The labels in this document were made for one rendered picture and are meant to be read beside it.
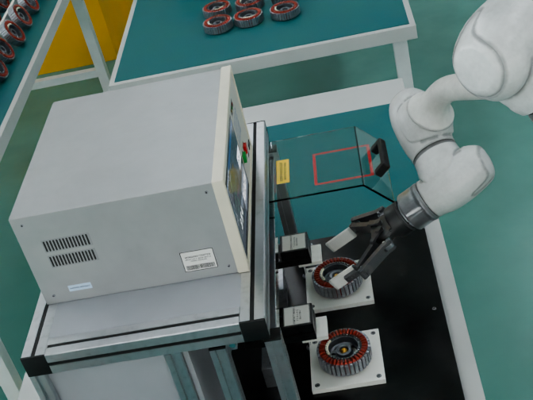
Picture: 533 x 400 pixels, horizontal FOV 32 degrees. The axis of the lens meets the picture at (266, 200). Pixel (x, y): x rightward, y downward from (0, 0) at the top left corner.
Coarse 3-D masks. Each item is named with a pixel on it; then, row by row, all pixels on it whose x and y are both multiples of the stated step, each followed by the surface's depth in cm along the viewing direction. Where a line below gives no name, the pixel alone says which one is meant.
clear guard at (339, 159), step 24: (288, 144) 215; (312, 144) 213; (336, 144) 211; (360, 144) 210; (312, 168) 205; (336, 168) 203; (360, 168) 201; (288, 192) 200; (312, 192) 198; (384, 192) 199
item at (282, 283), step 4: (280, 272) 217; (280, 276) 216; (284, 276) 218; (280, 280) 215; (284, 280) 216; (280, 284) 214; (284, 284) 215; (280, 288) 212; (284, 288) 214; (280, 292) 213; (284, 292) 213; (280, 296) 213; (284, 296) 213; (280, 300) 214; (284, 300) 214; (280, 304) 215; (284, 304) 215
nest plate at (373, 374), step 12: (372, 336) 200; (312, 348) 201; (372, 348) 197; (312, 360) 198; (372, 360) 194; (312, 372) 195; (324, 372) 194; (360, 372) 192; (372, 372) 191; (384, 372) 191; (312, 384) 192; (324, 384) 191; (336, 384) 191; (348, 384) 190; (360, 384) 190; (372, 384) 190
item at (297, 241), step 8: (304, 232) 211; (280, 240) 211; (288, 240) 210; (296, 240) 209; (304, 240) 209; (280, 248) 208; (288, 248) 208; (296, 248) 207; (304, 248) 206; (312, 248) 212; (320, 248) 212; (280, 256) 210; (288, 256) 207; (296, 256) 207; (304, 256) 207; (312, 256) 210; (320, 256) 209; (280, 264) 208; (288, 264) 208; (296, 264) 208; (304, 264) 209; (312, 264) 209
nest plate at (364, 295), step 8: (312, 272) 221; (312, 280) 219; (368, 280) 215; (312, 288) 217; (360, 288) 213; (368, 288) 212; (312, 296) 214; (320, 296) 214; (352, 296) 211; (360, 296) 211; (368, 296) 210; (312, 304) 212; (320, 304) 212; (328, 304) 211; (336, 304) 210; (344, 304) 210; (352, 304) 210; (360, 304) 210; (368, 304) 210; (320, 312) 211
